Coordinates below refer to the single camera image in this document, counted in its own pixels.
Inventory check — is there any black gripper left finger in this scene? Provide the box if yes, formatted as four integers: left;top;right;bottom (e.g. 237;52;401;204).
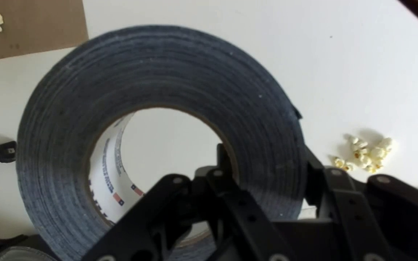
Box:
80;143;293;261

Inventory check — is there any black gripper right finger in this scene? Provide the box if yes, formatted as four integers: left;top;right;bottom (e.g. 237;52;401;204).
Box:
303;146;418;261

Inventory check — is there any dark grey tape roll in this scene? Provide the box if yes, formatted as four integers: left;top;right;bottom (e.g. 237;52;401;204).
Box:
16;24;308;261

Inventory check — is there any popcorn crumb pile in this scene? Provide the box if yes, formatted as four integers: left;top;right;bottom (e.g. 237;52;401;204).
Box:
331;135;395;174

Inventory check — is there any brown paper square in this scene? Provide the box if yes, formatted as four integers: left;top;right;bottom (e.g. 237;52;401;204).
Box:
0;0;90;64

